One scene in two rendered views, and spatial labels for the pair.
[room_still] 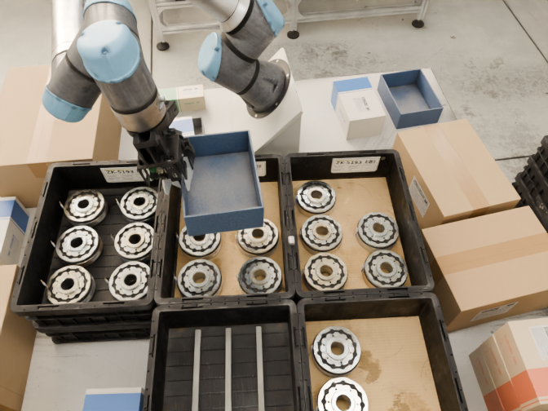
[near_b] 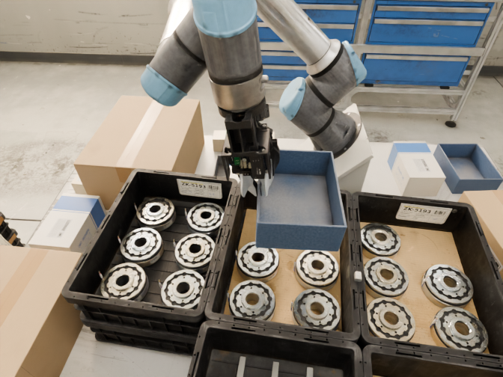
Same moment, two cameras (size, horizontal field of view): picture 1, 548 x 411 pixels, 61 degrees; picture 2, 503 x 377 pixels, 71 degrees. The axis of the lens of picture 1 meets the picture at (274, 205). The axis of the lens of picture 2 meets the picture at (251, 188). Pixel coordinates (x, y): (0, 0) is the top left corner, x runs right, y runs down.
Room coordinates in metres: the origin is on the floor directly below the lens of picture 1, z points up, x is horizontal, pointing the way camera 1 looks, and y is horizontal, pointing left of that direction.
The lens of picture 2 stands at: (0.08, 0.10, 1.59)
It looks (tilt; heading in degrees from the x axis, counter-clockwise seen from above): 44 degrees down; 12
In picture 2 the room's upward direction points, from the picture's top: straight up
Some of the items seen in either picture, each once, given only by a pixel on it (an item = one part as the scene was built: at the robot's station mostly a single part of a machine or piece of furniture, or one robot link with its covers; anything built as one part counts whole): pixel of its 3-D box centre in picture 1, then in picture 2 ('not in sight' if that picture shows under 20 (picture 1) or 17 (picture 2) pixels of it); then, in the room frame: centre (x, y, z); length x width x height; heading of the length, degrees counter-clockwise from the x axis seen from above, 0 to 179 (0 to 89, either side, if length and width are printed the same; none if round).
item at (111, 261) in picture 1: (103, 240); (166, 244); (0.56, 0.41, 0.87); 0.40 x 0.30 x 0.11; 3
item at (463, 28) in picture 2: not in sight; (419, 46); (2.62, -0.52, 0.60); 0.72 x 0.03 x 0.56; 98
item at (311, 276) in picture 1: (325, 271); (390, 319); (0.48, -0.12, 0.86); 0.10 x 0.10 x 0.01
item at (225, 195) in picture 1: (219, 181); (296, 196); (0.56, 0.11, 1.10); 0.20 x 0.15 x 0.07; 10
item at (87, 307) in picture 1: (97, 229); (162, 231); (0.56, 0.41, 0.92); 0.40 x 0.30 x 0.02; 3
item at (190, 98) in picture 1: (169, 100); (243, 141); (1.19, 0.36, 0.73); 0.24 x 0.06 x 0.06; 99
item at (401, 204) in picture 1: (349, 228); (416, 277); (0.59, -0.19, 0.87); 0.40 x 0.30 x 0.11; 3
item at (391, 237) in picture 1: (377, 229); (448, 283); (0.59, -0.26, 0.86); 0.10 x 0.10 x 0.01
